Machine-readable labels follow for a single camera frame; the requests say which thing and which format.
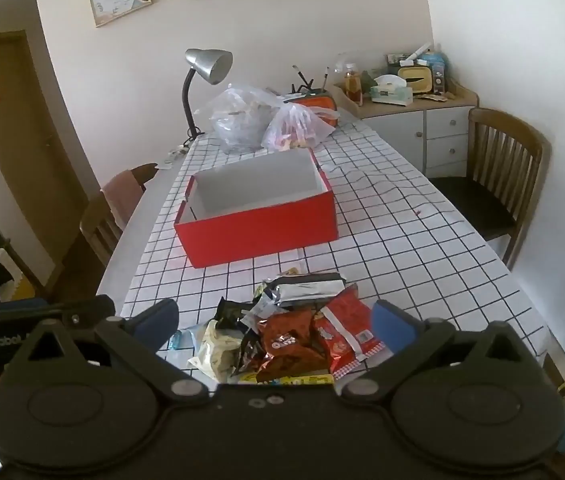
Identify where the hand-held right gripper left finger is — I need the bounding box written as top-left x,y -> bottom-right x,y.
10,299 -> 212,405

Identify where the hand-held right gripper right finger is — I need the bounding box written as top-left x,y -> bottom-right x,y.
337,299 -> 546,403

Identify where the light blue cupcake packet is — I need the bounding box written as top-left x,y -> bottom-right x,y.
168,327 -> 208,361

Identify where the red snack packet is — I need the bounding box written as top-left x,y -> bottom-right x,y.
313,284 -> 396,380

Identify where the cream snack packet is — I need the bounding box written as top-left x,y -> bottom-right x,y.
188,320 -> 246,382

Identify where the black green snack packet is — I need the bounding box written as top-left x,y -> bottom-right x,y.
214,297 -> 253,331

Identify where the silver black snack packet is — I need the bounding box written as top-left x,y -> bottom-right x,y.
262,272 -> 348,309

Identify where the brown cookie packet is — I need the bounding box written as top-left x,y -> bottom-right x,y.
255,307 -> 331,383

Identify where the yellow lid jelly cup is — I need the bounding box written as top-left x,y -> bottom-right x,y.
235,372 -> 336,387

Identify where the red cardboard box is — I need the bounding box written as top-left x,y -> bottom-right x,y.
173,149 -> 339,269

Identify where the white checked tablecloth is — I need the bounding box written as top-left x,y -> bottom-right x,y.
96,105 -> 553,396

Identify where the small white snack packet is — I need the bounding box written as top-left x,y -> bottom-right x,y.
242,282 -> 278,321

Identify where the wooden chair with cloth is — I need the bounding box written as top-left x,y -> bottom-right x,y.
80,162 -> 159,268

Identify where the pink cloth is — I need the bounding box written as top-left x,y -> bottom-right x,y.
101,169 -> 147,228

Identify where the small clear wrapper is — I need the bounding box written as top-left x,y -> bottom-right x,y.
157,142 -> 193,171

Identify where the white drawer cabinet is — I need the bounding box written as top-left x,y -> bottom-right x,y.
333,82 -> 479,176

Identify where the wooden door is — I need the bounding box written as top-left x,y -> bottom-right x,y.
0,30 -> 98,301

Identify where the wooden chair with dark seat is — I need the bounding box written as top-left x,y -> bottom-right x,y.
427,107 -> 551,266

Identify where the clear grey plastic bag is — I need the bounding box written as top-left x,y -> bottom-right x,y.
202,84 -> 283,155

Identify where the green white tissue box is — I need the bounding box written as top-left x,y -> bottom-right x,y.
370,75 -> 415,107

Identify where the orange pouch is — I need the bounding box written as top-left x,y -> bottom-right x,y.
290,94 -> 339,126

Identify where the amber bottle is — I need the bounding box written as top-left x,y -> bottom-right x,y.
344,63 -> 364,103

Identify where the blue box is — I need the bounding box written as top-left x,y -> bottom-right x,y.
430,52 -> 451,93

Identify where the silver desk lamp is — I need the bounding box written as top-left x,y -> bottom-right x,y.
181,48 -> 234,141

